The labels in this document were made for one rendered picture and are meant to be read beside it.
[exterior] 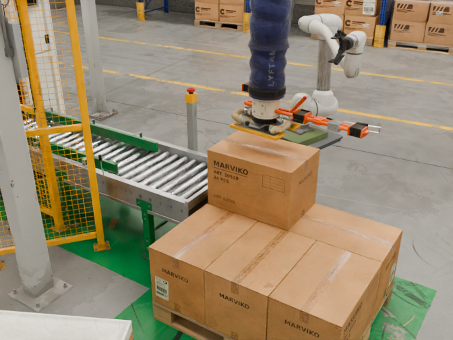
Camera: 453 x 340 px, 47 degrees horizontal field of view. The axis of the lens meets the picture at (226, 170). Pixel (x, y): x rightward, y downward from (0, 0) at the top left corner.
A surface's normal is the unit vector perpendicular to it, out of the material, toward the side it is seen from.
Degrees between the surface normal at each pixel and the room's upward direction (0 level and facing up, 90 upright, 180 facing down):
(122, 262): 0
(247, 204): 90
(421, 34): 90
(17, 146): 90
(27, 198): 90
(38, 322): 0
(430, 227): 0
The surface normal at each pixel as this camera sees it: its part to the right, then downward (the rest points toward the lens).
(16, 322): 0.00, -0.89
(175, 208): -0.54, 0.38
